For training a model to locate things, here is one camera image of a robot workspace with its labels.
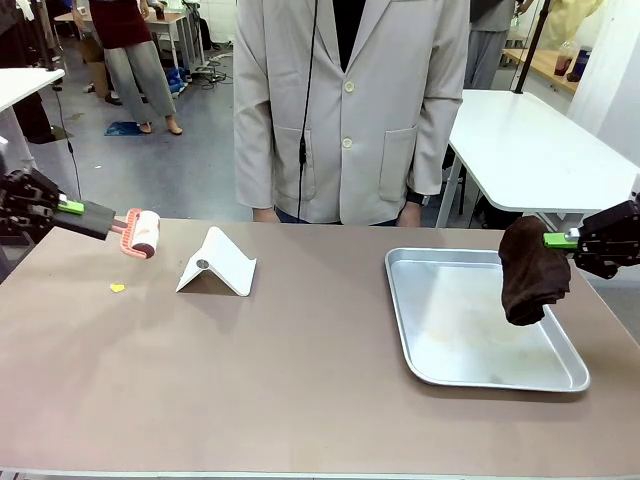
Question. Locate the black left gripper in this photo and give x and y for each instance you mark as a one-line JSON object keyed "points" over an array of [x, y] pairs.
{"points": [[25, 200]]}

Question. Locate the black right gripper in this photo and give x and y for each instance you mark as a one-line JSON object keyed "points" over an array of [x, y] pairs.
{"points": [[610, 240]]}

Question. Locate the dark brown cloth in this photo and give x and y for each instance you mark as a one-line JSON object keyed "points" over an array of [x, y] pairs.
{"points": [[532, 275]]}

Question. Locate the pink lint roller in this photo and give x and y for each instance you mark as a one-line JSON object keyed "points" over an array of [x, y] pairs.
{"points": [[142, 235]]}

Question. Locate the person left forearm beige sleeve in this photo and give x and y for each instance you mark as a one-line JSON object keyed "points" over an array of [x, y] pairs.
{"points": [[435, 140]]}

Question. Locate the person right forearm beige sleeve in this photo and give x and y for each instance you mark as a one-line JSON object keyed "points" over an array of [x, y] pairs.
{"points": [[252, 150]]}

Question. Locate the person left hand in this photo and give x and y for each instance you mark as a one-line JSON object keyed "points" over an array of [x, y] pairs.
{"points": [[411, 214]]}

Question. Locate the person right hand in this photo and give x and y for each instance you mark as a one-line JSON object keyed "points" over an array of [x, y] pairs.
{"points": [[264, 214]]}

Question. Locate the yellow paper scrap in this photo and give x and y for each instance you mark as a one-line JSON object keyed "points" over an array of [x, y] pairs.
{"points": [[118, 287]]}

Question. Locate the large white table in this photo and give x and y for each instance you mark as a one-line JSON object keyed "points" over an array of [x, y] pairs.
{"points": [[530, 150]]}

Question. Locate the blue floor mat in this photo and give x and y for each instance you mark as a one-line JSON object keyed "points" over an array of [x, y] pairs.
{"points": [[121, 128]]}

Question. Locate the silver metal tray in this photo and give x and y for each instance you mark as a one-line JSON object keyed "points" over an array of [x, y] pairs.
{"points": [[465, 340]]}

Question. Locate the white folded roller stand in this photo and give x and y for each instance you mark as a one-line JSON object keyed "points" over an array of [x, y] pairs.
{"points": [[220, 265]]}

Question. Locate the black wrist watch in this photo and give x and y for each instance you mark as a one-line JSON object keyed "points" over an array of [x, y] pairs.
{"points": [[418, 198]]}

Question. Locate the white side table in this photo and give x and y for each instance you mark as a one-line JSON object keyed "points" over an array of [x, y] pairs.
{"points": [[22, 85]]}

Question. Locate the cardboard box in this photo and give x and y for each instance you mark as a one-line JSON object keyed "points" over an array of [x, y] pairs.
{"points": [[97, 65]]}

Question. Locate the person in maroon top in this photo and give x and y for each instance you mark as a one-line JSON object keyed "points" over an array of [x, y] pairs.
{"points": [[132, 65]]}

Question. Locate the blue bags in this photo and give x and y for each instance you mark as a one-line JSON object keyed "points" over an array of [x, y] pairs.
{"points": [[176, 82]]}

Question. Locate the wooden workbench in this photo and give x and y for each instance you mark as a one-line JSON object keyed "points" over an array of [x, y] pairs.
{"points": [[542, 67]]}

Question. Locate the dark blue cup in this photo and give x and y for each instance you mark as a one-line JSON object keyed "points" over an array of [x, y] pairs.
{"points": [[581, 62]]}

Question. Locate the clear cup red drink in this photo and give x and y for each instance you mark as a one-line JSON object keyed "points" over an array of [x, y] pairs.
{"points": [[565, 60]]}

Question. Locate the black metal pole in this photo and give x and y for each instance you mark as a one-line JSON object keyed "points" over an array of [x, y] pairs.
{"points": [[531, 45]]}

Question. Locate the person in grey clothes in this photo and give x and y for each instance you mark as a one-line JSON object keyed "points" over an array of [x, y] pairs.
{"points": [[487, 50]]}

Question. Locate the wooden top background desk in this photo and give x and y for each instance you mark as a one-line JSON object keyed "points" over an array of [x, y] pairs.
{"points": [[167, 20]]}

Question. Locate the person in yellow coat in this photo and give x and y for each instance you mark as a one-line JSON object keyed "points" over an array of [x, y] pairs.
{"points": [[570, 20]]}

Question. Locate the person in beige jacket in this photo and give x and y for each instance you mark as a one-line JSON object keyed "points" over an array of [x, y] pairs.
{"points": [[350, 100]]}

